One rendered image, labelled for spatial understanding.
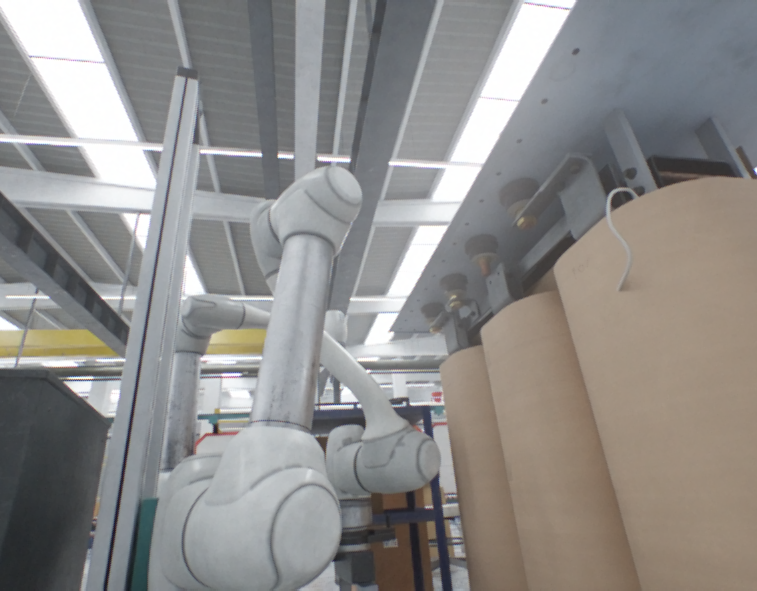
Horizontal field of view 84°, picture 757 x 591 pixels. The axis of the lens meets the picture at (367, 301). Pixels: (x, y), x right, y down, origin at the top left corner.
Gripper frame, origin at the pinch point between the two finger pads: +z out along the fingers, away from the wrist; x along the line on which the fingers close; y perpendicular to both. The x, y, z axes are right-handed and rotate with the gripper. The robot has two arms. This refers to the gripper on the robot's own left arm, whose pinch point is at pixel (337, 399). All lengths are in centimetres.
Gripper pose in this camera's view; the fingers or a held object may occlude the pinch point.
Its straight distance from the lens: 173.0
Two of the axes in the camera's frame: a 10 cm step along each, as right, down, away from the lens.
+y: 9.9, -0.1, 1.4
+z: 0.7, 9.1, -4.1
